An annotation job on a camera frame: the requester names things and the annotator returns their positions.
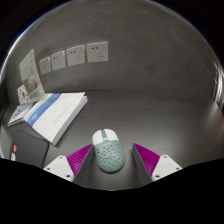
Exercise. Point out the white book with blue stripe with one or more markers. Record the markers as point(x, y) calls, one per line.
point(58, 115)

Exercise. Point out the small white colourful card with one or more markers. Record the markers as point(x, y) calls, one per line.
point(22, 95)

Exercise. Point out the green and white computer mouse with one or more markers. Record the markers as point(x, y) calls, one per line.
point(108, 153)

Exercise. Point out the grey striped booklet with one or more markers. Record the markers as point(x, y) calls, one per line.
point(19, 113)

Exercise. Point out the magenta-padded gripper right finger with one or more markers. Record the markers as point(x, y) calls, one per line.
point(148, 160)

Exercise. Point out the green standing leaflet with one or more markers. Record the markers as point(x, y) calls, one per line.
point(31, 76)

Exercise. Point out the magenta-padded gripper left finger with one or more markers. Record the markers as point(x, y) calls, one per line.
point(79, 160)

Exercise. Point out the black printed mouse pad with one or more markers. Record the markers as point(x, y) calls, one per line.
point(30, 148)

